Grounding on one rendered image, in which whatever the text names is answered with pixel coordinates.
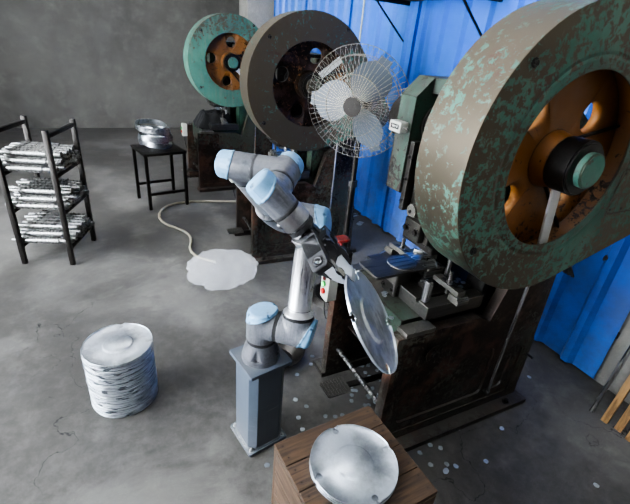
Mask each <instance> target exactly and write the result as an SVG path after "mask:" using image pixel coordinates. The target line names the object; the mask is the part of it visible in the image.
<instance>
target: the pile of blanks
mask: <svg viewBox="0 0 630 504"><path fill-rule="evenodd" d="M151 340H152V339H151ZM81 359H82V365H83V368H84V370H85V375H86V382H87V385H88V388H89V393H90V397H91V402H92V406H93V408H94V410H95V411H96V412H97V413H98V414H100V415H102V416H104V417H108V418H123V417H127V415H129V416H131V415H134V414H136V413H138V412H140V411H142V410H143V409H145V408H146V407H148V406H149V405H150V404H151V403H152V402H153V400H154V399H155V397H156V395H157V392H158V379H157V369H156V364H155V357H154V346H153V340H152V344H151V346H150V348H149V349H148V350H147V352H146V353H145V354H143V355H142V356H141V357H139V358H138V359H136V360H134V361H132V362H129V363H127V364H124V365H120V366H116V365H114V367H99V366H94V365H91V364H89V363H88V362H86V361H85V360H84V359H83V357H82V355H81Z"/></svg>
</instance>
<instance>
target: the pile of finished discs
mask: <svg viewBox="0 0 630 504"><path fill-rule="evenodd" d="M309 468H310V474H311V477H312V480H313V482H314V483H316V485H315V486H316V487H317V489H318V490H319V491H320V493H321V494H322V495H323V496H324V497H325V498H326V499H328V500H329V501H330V502H332V503H333V504H383V503H385V502H386V501H387V500H388V499H389V498H390V496H391V495H392V493H393V492H394V490H395V487H396V484H397V480H398V474H399V468H398V462H397V458H396V456H395V453H394V451H393V450H391V449H390V447H389V445H388V443H387V442H386V440H385V439H383V438H382V437H381V436H380V435H379V434H377V433H376V432H374V431H372V430H370V429H368V428H366V427H363V426H359V425H354V424H342V425H337V427H334V428H329V429H327V430H325V431H324V432H323V433H321V434H320V435H319V436H318V438H317V439H316V440H315V442H314V444H313V446H312V449H311V453H310V459H309Z"/></svg>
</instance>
